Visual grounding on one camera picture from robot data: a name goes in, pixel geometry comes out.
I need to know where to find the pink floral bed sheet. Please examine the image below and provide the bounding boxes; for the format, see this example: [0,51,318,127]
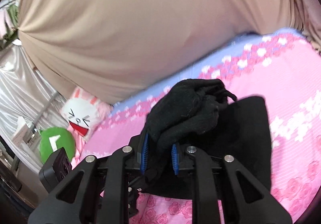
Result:
[79,29,320,221]

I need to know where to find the silver satin curtain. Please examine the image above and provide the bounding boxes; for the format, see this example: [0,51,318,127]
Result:
[1,45,67,172]

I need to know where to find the black pants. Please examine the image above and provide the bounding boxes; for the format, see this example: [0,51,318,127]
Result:
[140,79,271,200]

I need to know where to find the beige blanket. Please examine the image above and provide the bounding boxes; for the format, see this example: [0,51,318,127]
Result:
[18,0,303,103]

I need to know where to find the white cartoon face pillow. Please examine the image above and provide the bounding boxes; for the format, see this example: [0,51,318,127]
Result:
[60,87,113,141]

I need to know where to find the green plush pillow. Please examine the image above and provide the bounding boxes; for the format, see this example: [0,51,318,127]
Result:
[39,127,76,164]

